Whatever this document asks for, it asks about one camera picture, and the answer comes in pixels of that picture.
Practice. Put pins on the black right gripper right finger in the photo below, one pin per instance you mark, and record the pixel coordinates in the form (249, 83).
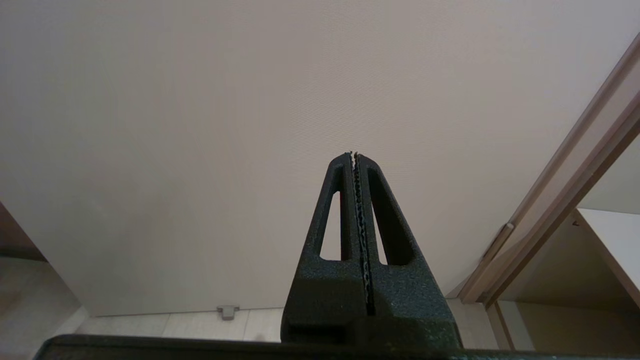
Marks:
(405, 295)

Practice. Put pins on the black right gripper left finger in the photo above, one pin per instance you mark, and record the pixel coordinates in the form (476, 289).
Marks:
(320, 295)

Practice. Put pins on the grey floor door stop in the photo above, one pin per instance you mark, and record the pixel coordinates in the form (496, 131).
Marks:
(227, 312)

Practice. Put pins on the white door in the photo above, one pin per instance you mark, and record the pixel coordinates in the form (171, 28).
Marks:
(250, 125)

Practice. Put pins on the white shelf board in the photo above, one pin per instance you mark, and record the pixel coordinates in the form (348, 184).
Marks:
(615, 240)

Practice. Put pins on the brown wooden door frame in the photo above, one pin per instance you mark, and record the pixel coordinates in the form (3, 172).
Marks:
(565, 190)

